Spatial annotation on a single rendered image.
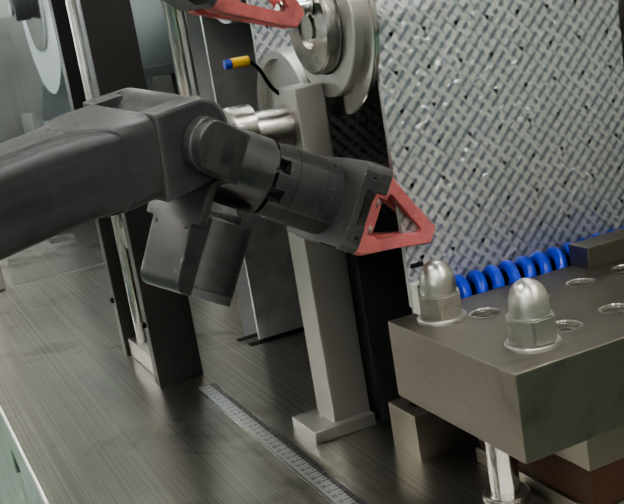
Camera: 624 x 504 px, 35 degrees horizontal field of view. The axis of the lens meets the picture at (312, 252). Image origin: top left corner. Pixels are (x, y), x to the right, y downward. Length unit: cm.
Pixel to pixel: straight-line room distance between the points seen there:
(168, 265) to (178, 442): 30
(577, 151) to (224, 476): 40
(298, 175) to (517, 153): 21
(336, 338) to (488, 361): 25
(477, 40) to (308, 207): 20
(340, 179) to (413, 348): 13
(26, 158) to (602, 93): 51
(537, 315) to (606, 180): 28
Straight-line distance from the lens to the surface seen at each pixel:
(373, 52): 76
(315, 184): 72
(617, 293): 76
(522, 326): 65
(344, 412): 89
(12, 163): 57
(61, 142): 59
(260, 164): 70
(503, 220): 84
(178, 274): 68
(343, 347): 88
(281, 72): 94
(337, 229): 73
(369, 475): 82
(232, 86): 113
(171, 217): 69
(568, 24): 87
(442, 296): 72
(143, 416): 103
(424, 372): 72
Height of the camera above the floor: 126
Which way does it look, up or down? 13 degrees down
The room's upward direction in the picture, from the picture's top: 9 degrees counter-clockwise
